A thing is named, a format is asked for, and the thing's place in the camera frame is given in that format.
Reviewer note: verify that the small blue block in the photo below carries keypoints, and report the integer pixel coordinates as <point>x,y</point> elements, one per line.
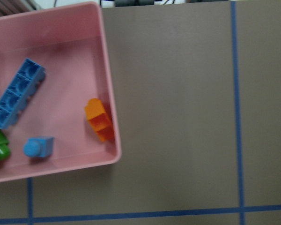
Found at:
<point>39,147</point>

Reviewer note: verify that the pink plastic box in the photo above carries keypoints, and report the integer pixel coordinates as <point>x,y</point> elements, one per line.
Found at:
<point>69,42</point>

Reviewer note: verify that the orange block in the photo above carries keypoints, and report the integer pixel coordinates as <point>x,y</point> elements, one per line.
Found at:
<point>99,119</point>

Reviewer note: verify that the aluminium frame post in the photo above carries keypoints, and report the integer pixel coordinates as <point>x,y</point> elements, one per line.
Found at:
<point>10,7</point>

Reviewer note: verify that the long blue block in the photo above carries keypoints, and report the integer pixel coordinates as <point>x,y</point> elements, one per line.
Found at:
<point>24,84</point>

